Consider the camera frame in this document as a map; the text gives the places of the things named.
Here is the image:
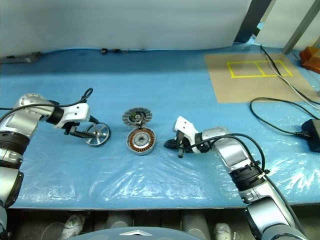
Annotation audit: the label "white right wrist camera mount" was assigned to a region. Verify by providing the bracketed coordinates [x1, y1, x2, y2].
[172, 115, 201, 154]

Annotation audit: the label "grey finned rotor disc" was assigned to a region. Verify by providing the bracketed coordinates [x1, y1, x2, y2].
[121, 106, 153, 129]

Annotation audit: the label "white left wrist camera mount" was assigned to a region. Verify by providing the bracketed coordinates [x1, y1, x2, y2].
[52, 103, 91, 130]

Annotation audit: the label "black adapter power cable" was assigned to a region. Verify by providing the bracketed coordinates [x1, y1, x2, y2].
[249, 96, 320, 137]

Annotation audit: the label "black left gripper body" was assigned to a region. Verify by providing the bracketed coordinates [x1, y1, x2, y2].
[62, 121, 82, 137]

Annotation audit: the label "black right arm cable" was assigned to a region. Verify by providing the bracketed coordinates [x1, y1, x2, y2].
[183, 133, 303, 233]

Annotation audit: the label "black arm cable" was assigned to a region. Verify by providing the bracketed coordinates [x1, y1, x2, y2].
[183, 133, 303, 233]
[0, 87, 95, 111]

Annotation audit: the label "orange brown block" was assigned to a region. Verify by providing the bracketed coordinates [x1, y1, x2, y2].
[301, 58, 320, 68]
[299, 46, 320, 61]

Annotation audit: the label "grey finned metal device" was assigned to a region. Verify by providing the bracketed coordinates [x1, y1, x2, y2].
[0, 51, 42, 63]

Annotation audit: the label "white backdrop panel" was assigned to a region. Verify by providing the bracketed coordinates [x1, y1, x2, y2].
[0, 0, 253, 57]
[256, 0, 320, 48]

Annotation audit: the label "yellow tape rectangle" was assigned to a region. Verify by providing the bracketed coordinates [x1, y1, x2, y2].
[226, 59, 293, 79]

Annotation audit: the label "thin white cable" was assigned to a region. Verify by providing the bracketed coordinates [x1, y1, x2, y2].
[267, 56, 320, 109]

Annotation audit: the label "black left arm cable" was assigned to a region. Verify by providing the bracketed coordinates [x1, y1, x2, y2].
[0, 87, 95, 111]

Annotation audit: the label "grey robot torso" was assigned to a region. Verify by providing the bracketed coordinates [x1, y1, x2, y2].
[79, 226, 198, 240]

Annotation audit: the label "black power adapter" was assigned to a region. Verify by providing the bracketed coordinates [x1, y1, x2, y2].
[301, 118, 320, 153]

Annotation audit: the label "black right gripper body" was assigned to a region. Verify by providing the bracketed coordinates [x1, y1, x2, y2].
[174, 131, 192, 154]

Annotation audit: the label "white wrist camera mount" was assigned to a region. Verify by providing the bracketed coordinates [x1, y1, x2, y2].
[52, 103, 91, 130]
[172, 115, 201, 154]

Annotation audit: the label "blue plastic table sheet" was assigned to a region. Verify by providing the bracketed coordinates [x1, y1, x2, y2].
[0, 21, 320, 210]

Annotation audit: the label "grey rounded shape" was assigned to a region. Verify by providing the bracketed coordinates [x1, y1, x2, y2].
[104, 211, 133, 228]
[181, 211, 211, 240]

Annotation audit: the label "white sneaker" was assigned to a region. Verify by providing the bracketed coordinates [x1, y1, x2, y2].
[62, 214, 86, 238]
[213, 222, 233, 238]

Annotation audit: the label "silver motor housing copper windings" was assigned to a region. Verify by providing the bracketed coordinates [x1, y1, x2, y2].
[125, 126, 158, 157]

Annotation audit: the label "silver spoked motor end cap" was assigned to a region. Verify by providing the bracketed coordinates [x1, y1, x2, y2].
[84, 121, 111, 148]

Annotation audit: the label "thin black cable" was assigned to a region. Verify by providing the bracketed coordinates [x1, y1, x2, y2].
[259, 44, 320, 109]

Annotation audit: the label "brown cardboard mat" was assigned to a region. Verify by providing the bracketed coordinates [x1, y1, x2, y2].
[204, 52, 320, 104]

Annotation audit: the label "aluminium frame post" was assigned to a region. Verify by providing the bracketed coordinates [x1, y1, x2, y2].
[282, 0, 320, 55]

